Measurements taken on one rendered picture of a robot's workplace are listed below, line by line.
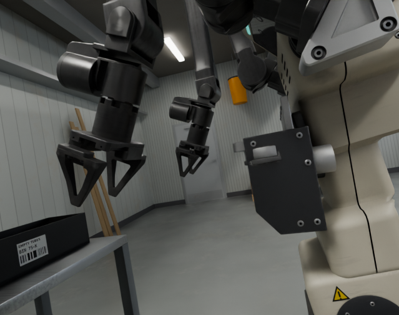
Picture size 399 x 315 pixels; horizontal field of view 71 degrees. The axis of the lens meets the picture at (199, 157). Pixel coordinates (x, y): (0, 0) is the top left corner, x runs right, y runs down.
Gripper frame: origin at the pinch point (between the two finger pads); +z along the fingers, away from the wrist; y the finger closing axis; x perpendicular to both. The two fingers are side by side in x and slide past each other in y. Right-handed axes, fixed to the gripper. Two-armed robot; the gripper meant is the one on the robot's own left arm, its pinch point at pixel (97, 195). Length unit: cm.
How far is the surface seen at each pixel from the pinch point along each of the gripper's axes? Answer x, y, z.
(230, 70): -161, -696, -180
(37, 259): -32, -28, 35
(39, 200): -254, -261, 137
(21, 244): -34, -23, 30
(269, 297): 46, -164, 87
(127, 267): -16, -54, 42
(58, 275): -20.2, -22.7, 32.9
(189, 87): -254, -685, -113
